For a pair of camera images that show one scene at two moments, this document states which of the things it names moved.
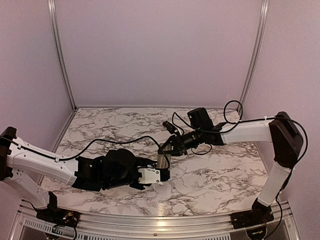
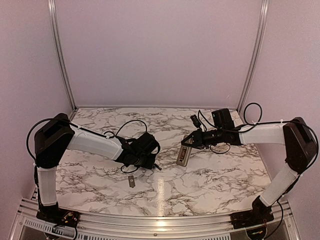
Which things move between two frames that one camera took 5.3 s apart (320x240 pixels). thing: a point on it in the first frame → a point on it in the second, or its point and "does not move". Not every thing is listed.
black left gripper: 145,161 → 150,164
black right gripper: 179,146 → 199,141
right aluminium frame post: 260,45 does not move
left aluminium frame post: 54,32 does not move
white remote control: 162,161 → 184,154
